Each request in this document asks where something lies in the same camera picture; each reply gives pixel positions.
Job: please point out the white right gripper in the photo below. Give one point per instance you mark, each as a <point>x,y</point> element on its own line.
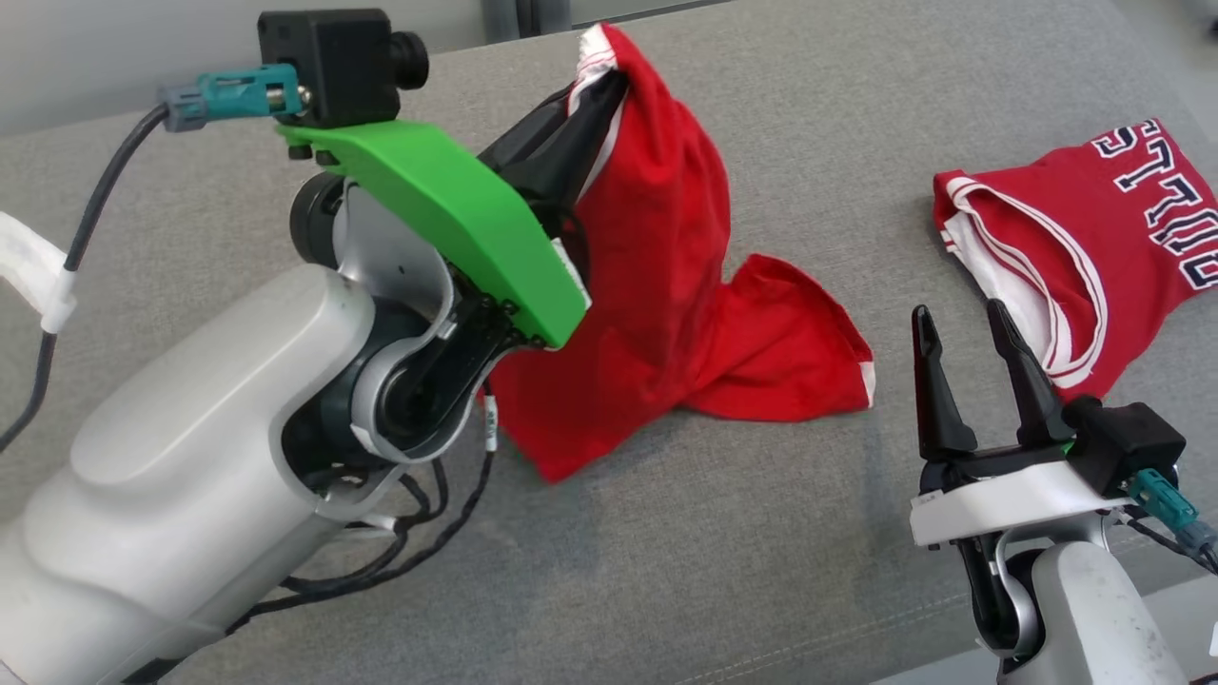
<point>999,499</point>

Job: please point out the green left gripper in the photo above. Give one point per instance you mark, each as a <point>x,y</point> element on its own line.
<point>457,209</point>

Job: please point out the red and white sports shirt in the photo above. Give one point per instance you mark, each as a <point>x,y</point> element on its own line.
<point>666,285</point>
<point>1123,247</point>

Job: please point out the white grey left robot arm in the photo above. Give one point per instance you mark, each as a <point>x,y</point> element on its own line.
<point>190,476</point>

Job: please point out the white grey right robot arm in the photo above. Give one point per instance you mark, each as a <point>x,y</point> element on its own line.
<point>1094,618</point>

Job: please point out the grey fabric sofa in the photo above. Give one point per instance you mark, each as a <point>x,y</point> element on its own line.
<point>761,533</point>

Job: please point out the grey partition post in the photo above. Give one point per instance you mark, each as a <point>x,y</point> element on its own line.
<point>523,14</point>

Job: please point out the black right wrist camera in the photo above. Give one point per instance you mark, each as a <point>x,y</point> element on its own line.
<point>1132,442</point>

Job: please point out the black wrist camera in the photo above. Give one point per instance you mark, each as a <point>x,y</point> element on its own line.
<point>333,67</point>
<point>1132,442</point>

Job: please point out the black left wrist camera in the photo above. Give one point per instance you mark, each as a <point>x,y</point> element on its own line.
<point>333,67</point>

